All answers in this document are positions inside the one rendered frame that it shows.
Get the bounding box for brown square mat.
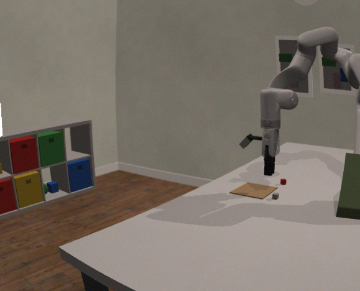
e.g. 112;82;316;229
230;182;278;200

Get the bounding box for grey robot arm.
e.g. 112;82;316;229
260;27;360;154

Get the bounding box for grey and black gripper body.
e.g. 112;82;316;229
261;127;280;157

